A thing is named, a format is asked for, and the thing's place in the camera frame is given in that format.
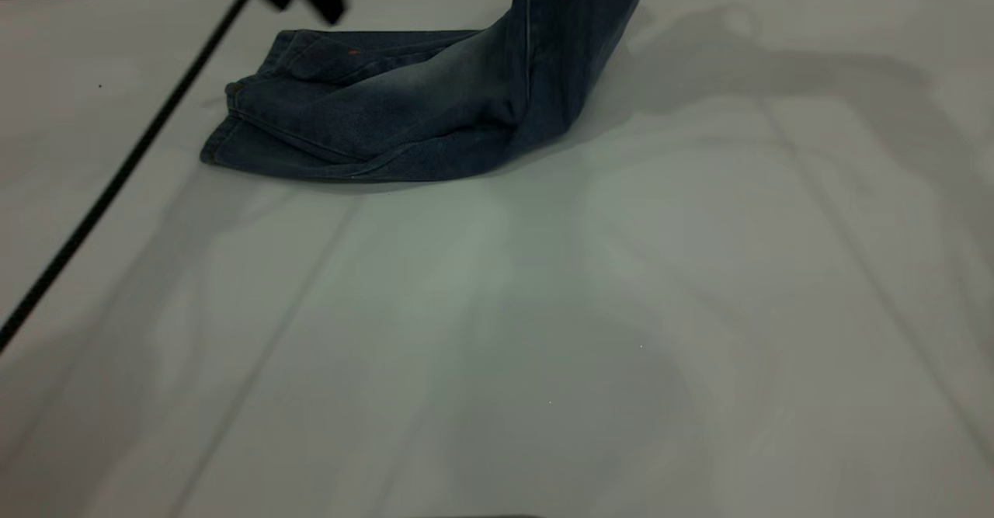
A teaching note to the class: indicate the blue denim shorts with print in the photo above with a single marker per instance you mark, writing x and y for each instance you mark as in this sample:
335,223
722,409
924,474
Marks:
435,106

